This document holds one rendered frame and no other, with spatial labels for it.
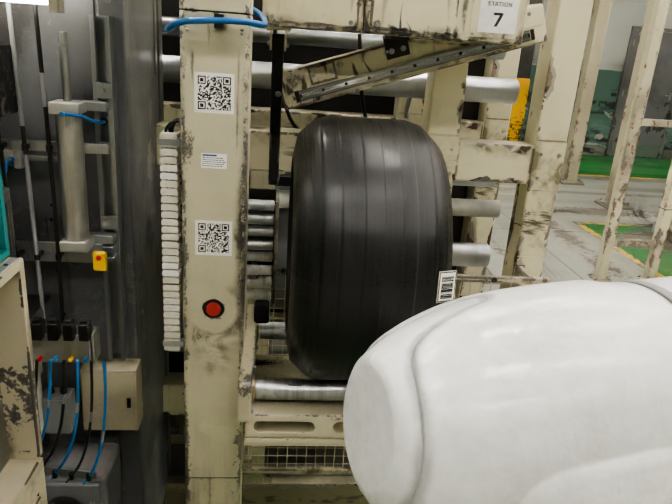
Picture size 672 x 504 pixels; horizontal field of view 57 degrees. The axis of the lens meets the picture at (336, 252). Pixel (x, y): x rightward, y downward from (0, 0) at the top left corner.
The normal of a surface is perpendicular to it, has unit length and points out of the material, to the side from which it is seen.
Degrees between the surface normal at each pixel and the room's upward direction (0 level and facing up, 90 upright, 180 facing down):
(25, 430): 90
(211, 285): 90
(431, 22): 90
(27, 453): 90
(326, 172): 44
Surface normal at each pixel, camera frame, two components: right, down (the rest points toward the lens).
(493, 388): 0.00, -0.47
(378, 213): 0.11, -0.23
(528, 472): 0.27, 0.18
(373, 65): 0.08, 0.33
